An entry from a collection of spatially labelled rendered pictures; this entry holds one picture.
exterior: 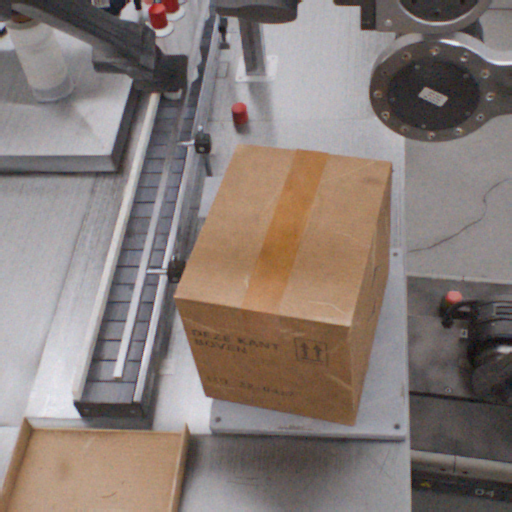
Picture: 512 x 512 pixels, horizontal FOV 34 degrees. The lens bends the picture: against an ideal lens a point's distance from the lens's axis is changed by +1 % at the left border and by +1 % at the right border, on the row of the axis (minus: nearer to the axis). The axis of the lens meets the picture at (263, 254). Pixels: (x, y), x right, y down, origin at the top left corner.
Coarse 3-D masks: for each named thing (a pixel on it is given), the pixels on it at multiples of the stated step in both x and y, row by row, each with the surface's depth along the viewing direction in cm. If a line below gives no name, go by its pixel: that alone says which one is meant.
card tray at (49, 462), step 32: (32, 448) 129; (64, 448) 129; (96, 448) 128; (128, 448) 128; (160, 448) 127; (32, 480) 126; (64, 480) 125; (96, 480) 125; (128, 480) 124; (160, 480) 124
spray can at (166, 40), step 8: (152, 8) 158; (160, 8) 157; (152, 16) 157; (160, 16) 157; (152, 24) 159; (160, 24) 158; (168, 24) 160; (160, 32) 159; (168, 32) 160; (160, 40) 160; (168, 40) 161; (176, 40) 163; (160, 48) 162; (168, 48) 162; (176, 48) 163; (168, 96) 171; (176, 96) 171
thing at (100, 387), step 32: (192, 96) 172; (160, 128) 167; (160, 160) 161; (128, 224) 151; (160, 224) 150; (128, 256) 146; (160, 256) 145; (128, 288) 142; (96, 352) 134; (96, 384) 130; (128, 384) 129
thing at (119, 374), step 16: (208, 0) 180; (192, 48) 169; (192, 64) 166; (176, 128) 154; (160, 192) 144; (160, 208) 142; (144, 256) 135; (144, 272) 133; (144, 288) 132; (128, 320) 127; (128, 336) 125; (128, 352) 124
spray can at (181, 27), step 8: (168, 0) 160; (176, 0) 161; (168, 8) 161; (176, 8) 162; (168, 16) 162; (176, 16) 162; (184, 16) 164; (176, 24) 163; (184, 24) 164; (176, 32) 164; (184, 32) 165; (184, 40) 167; (184, 48) 168; (192, 80) 174
